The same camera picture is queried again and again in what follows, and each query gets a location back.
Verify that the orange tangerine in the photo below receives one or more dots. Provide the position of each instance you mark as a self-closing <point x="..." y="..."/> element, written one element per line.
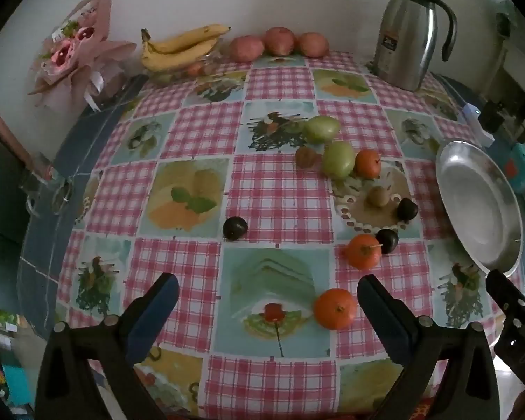
<point x="367" y="162"/>
<point x="335" y="308"/>
<point x="363" y="251"/>

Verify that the large steel bowl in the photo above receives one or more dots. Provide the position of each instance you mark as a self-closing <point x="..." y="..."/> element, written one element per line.
<point x="477" y="201"/>

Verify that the green mango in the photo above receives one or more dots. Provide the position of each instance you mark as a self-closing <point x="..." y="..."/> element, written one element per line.
<point x="321" y="127"/>

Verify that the teal plastic box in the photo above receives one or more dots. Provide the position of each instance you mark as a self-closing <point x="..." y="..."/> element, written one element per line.
<point x="523" y="168"/>

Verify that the yellow banana bunch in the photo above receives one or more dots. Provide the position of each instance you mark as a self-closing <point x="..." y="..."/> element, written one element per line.
<point x="179" y="48"/>

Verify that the brown passion fruit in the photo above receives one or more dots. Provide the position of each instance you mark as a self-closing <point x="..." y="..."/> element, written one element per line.
<point x="306" y="156"/>

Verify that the green pear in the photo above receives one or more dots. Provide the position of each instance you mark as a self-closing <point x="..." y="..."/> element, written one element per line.
<point x="339" y="159"/>

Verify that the dark avocado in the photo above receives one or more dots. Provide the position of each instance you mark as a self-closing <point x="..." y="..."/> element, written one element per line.
<point x="387" y="240"/>
<point x="407" y="209"/>

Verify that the colourful printed bag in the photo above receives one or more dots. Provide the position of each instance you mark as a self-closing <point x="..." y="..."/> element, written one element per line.
<point x="4" y="367"/>

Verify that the red apple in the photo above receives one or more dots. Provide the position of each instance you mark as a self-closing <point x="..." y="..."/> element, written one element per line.
<point x="280" y="40"/>
<point x="246" y="48"/>
<point x="313" y="44"/>

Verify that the dark plum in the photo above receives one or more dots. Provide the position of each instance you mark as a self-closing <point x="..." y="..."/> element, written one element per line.
<point x="235" y="227"/>

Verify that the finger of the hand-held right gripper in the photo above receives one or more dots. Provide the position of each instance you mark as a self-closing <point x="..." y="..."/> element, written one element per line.
<point x="505" y="291"/>

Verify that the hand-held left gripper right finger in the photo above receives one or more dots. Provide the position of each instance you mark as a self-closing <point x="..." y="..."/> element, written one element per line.
<point x="385" y="328"/>

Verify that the white shelf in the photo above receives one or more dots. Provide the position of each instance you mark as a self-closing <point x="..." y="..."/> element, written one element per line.
<point x="514" y="74"/>

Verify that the black charger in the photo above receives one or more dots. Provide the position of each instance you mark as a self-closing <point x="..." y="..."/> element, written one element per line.
<point x="492" y="116"/>

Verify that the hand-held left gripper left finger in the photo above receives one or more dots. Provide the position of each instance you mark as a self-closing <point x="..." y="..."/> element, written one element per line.
<point x="155" y="319"/>

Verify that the brown kiwi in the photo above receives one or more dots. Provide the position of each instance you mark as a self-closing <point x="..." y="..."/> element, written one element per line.
<point x="379" y="195"/>

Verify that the pink flower bouquet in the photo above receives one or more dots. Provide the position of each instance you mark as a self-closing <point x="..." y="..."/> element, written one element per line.
<point x="65" y="52"/>

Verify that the clear glass cup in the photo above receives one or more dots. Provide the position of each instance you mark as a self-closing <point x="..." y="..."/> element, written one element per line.
<point x="63" y="194"/>
<point x="33" y="188"/>

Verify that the white power strip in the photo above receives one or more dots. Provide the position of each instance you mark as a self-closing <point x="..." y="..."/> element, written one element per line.
<point x="474" y="118"/>

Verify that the steel electric kettle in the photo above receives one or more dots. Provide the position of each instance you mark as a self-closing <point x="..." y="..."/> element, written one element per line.
<point x="402" y="43"/>

